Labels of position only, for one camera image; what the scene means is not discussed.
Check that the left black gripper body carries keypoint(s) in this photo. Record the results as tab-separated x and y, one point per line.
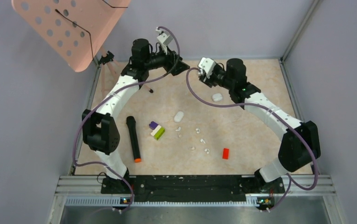
163	61

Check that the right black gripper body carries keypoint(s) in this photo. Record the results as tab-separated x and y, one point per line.
216	79

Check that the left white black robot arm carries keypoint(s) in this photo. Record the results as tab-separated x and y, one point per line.
99	128

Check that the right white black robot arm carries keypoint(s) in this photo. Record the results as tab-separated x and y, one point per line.
299	140

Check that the white earbud case far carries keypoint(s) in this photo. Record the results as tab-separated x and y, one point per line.
217	97

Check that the white closed earbud case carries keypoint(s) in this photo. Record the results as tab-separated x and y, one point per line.
178	117

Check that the purple white green block stack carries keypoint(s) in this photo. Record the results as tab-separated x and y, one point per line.
157	130

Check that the black marker orange cap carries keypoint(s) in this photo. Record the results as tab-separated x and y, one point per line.
131	125

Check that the red toy brick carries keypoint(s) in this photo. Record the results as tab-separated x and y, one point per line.
226	153

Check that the pink perforated music stand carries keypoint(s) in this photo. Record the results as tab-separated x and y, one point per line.
76	29

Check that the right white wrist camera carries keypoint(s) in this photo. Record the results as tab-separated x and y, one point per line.
206	66

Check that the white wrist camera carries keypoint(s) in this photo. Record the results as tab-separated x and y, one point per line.
164	39
206	66

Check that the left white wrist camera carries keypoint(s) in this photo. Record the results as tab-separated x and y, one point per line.
164	39

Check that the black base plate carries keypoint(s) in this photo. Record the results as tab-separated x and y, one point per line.
190	188

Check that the aluminium frame rail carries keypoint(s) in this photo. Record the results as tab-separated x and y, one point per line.
85	190

